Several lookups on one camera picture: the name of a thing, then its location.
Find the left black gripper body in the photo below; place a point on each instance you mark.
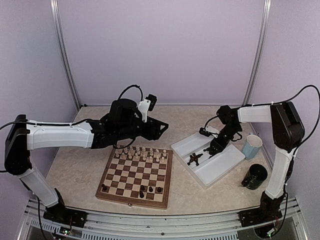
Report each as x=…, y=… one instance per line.
x=127, y=131

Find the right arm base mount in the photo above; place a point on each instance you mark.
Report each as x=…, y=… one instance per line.
x=256, y=216

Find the dark green mug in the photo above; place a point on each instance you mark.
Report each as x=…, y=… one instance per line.
x=255, y=176

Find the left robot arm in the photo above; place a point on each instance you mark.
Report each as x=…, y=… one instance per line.
x=28, y=135

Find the left aluminium frame post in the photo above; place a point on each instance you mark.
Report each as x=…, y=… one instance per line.
x=54, y=6

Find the aluminium frame post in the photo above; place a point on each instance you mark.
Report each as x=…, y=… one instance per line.
x=259, y=51
x=54, y=6

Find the black chess rook corner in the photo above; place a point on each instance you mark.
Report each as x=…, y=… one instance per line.
x=104, y=188

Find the front aluminium rail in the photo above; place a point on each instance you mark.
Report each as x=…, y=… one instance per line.
x=223, y=225

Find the right aluminium frame post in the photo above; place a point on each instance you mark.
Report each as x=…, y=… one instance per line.
x=259, y=51

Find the light blue mug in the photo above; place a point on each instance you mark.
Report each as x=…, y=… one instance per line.
x=251, y=146

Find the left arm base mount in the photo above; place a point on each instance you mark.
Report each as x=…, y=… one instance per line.
x=70, y=217

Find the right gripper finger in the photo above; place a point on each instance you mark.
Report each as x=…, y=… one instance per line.
x=215, y=153
x=211, y=149

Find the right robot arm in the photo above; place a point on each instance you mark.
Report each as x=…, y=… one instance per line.
x=287, y=131

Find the white plastic tray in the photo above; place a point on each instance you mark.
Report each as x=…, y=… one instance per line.
x=206, y=169

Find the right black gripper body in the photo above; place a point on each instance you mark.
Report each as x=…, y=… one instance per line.
x=230, y=131

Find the wooden chess board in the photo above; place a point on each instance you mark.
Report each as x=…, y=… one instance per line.
x=129, y=168

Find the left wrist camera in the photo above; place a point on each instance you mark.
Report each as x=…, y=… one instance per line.
x=147, y=105

